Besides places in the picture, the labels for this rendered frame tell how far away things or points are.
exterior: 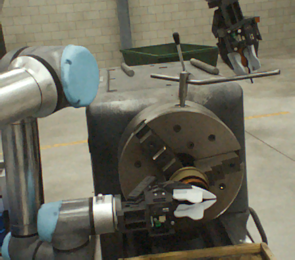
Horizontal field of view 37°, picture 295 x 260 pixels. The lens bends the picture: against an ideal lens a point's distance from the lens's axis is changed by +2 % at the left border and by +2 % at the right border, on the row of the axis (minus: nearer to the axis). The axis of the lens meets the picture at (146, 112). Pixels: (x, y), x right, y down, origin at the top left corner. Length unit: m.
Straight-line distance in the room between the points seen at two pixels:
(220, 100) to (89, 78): 0.50
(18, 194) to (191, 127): 0.42
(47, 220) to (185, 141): 0.38
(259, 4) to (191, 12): 1.84
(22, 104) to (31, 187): 0.28
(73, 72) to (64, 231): 0.32
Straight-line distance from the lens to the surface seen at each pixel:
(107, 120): 1.21
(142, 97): 1.22
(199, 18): 11.56
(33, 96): 0.77
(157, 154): 1.03
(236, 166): 1.08
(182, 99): 1.09
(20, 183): 0.97
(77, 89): 0.80
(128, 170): 1.09
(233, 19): 0.99
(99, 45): 11.04
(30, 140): 0.95
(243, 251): 1.14
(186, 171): 0.99
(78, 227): 0.91
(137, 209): 0.89
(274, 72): 0.98
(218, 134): 1.09
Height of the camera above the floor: 1.49
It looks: 14 degrees down
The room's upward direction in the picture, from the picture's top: 5 degrees counter-clockwise
